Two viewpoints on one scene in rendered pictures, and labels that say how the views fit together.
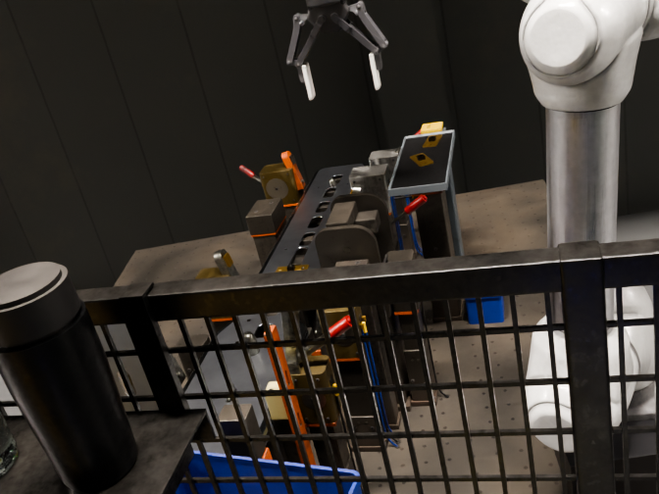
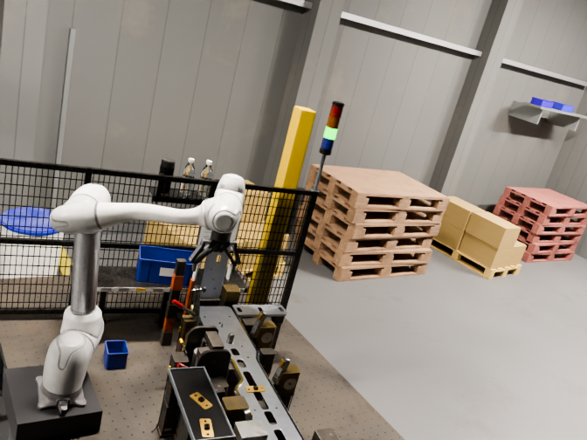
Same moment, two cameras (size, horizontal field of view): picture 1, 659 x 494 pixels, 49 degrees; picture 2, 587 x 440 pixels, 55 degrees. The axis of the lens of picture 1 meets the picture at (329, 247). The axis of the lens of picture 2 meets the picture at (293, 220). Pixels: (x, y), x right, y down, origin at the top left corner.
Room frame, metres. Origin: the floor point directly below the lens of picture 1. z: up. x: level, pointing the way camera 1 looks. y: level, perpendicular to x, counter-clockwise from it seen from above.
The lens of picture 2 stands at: (2.95, -1.36, 2.45)
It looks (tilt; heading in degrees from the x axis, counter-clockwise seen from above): 19 degrees down; 133
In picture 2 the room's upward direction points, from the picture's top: 15 degrees clockwise
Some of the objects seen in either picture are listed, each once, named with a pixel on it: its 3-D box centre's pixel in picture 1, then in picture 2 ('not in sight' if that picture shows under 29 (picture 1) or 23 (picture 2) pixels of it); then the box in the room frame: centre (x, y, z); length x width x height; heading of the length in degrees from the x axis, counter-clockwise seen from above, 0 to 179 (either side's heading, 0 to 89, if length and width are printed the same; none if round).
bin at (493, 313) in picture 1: (484, 299); not in sight; (1.69, -0.38, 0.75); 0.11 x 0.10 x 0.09; 162
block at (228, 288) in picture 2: not in sight; (224, 317); (0.95, 0.45, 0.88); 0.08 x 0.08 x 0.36; 72
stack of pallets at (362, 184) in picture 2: not in sight; (369, 220); (-0.72, 3.81, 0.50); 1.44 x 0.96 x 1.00; 81
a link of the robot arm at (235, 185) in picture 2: not in sight; (229, 195); (1.45, -0.11, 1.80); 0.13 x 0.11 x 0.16; 140
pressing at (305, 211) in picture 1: (291, 268); (258, 393); (1.64, 0.11, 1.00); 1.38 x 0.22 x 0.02; 162
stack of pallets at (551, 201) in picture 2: not in sight; (538, 223); (-0.23, 7.42, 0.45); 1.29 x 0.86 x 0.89; 81
